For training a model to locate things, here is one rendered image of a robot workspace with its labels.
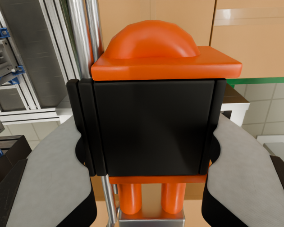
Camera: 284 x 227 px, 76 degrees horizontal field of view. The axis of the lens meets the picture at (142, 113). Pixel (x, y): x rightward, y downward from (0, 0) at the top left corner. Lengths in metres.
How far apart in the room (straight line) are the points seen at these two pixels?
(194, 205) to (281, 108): 1.35
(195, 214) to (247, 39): 0.56
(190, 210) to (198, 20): 0.54
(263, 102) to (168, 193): 1.45
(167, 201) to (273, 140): 1.69
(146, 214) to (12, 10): 1.08
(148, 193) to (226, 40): 0.59
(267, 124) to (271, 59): 0.98
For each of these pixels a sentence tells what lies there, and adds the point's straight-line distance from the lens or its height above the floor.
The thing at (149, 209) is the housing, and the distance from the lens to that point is 0.20.
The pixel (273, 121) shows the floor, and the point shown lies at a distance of 1.73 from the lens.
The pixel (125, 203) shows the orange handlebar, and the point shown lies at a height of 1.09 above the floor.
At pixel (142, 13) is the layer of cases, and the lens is 0.64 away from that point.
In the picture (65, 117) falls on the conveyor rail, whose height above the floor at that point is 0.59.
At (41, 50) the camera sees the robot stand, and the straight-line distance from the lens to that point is 1.12.
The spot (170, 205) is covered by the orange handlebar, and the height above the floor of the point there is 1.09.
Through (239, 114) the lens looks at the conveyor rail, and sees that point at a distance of 0.78.
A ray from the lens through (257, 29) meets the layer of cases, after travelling 0.75.
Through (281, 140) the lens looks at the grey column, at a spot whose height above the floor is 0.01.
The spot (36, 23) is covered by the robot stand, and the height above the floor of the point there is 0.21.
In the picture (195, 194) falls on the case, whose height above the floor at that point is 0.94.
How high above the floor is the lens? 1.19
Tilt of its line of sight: 60 degrees down
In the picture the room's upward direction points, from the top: 180 degrees clockwise
